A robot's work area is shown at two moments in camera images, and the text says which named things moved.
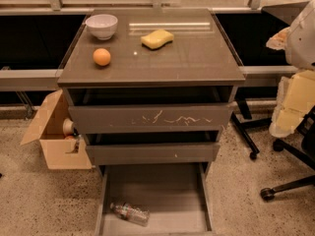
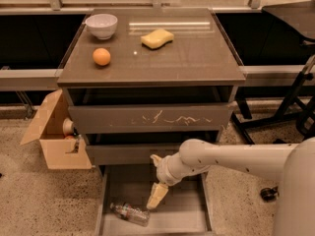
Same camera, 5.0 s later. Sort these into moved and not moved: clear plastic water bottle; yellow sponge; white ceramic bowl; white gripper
Moved: white gripper
Not moved: yellow sponge; clear plastic water bottle; white ceramic bowl
